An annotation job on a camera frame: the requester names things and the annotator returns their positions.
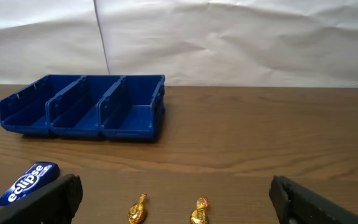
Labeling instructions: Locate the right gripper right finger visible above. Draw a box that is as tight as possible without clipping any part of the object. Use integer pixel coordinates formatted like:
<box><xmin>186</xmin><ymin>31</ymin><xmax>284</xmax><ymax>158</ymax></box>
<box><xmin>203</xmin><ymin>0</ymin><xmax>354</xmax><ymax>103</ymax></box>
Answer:
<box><xmin>268</xmin><ymin>175</ymin><xmax>358</xmax><ymax>224</ymax></box>

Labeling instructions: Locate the blue tray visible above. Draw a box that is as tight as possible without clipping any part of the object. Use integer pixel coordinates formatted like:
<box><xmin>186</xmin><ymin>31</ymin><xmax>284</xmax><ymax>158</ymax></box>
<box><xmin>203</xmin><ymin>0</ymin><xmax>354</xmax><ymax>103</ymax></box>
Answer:
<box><xmin>0</xmin><ymin>73</ymin><xmax>167</xmax><ymax>140</ymax></box>

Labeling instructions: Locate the blue candy pack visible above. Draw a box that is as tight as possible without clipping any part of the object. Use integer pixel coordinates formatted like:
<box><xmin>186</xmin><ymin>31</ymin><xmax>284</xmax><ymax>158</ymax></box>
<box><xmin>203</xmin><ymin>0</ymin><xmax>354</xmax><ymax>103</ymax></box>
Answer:
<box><xmin>0</xmin><ymin>161</ymin><xmax>61</xmax><ymax>210</ymax></box>

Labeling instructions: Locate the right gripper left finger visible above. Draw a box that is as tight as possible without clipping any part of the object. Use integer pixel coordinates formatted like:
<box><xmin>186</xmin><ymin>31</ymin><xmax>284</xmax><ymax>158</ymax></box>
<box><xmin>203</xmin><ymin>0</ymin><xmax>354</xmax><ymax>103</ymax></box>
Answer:
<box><xmin>0</xmin><ymin>173</ymin><xmax>83</xmax><ymax>224</ymax></box>

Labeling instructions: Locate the gold candy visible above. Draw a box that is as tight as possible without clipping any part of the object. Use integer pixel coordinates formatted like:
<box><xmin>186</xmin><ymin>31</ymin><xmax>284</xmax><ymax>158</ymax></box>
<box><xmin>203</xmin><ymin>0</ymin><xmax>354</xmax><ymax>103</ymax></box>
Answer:
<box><xmin>190</xmin><ymin>196</ymin><xmax>210</xmax><ymax>224</ymax></box>
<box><xmin>127</xmin><ymin>192</ymin><xmax>149</xmax><ymax>224</ymax></box>

